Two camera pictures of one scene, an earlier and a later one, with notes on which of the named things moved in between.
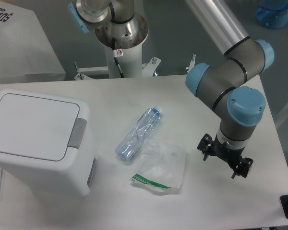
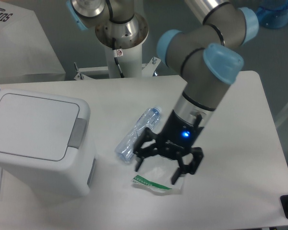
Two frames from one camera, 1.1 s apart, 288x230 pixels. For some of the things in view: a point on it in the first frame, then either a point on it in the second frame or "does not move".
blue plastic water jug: [274, 14] does not move
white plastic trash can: [41, 138] does not move
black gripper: [231, 156] to [179, 133]
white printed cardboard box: [20, 51] does not move
